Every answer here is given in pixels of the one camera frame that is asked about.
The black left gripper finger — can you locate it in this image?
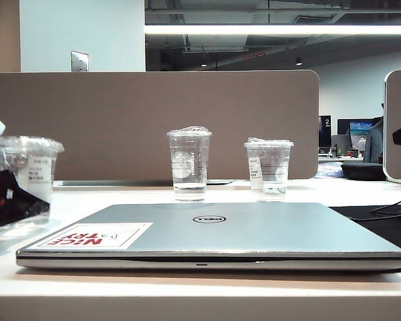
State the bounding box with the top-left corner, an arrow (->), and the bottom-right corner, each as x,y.
0,169 -> 51,229

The short clear cup white label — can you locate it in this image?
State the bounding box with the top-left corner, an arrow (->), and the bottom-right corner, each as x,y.
0,134 -> 65,231
243,136 -> 295,203

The silver Dell laptop with sticker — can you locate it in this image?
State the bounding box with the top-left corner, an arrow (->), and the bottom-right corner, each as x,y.
15,202 -> 401,271

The tall clear plastic cup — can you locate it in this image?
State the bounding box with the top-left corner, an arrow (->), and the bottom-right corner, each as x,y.
166,126 -> 213,203

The person in grey jacket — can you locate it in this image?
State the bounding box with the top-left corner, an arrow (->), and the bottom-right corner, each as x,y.
363,116 -> 384,164

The background computer monitor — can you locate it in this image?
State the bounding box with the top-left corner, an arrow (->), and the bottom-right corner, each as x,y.
349,120 -> 377,150

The black round bag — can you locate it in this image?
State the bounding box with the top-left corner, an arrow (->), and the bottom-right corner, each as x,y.
340,162 -> 386,182

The black sign with number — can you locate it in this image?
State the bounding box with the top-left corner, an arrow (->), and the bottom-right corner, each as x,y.
318,115 -> 331,148

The blue patterned cloth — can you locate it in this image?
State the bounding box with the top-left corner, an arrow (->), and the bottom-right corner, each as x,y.
314,163 -> 345,179

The black desk mat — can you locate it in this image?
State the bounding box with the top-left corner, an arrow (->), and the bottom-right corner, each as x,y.
327,204 -> 401,268

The large brown desk partition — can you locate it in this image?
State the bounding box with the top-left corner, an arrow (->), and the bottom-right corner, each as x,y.
0,69 -> 320,187

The long ceiling light strip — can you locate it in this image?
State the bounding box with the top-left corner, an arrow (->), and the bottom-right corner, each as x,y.
144,25 -> 401,35

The black cable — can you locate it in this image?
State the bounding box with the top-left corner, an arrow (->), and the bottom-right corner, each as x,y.
370,193 -> 401,217

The metal wall switch plate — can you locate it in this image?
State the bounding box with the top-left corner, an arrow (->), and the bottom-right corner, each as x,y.
70,50 -> 90,73

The grey ceiling duct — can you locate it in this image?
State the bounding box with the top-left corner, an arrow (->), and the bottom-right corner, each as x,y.
183,34 -> 248,53

